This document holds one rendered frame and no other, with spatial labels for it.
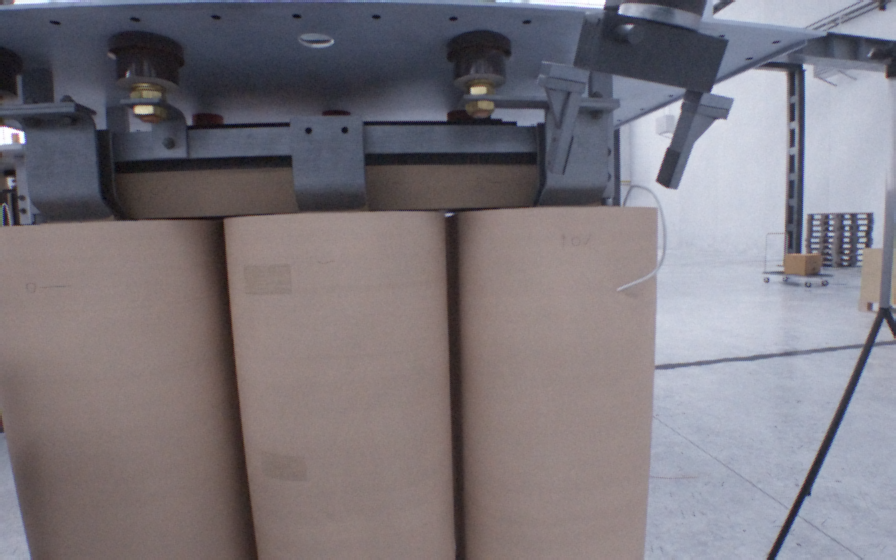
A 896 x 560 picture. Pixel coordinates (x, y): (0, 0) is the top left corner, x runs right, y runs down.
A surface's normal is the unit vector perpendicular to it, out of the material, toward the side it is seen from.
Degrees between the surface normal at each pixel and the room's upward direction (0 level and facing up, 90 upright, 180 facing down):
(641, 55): 113
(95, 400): 90
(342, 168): 90
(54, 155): 90
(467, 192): 90
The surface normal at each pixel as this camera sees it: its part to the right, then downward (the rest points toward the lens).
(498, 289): -0.56, 0.11
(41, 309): 0.14, 0.10
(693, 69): 0.11, 0.49
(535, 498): -0.11, 0.11
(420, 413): 0.62, 0.07
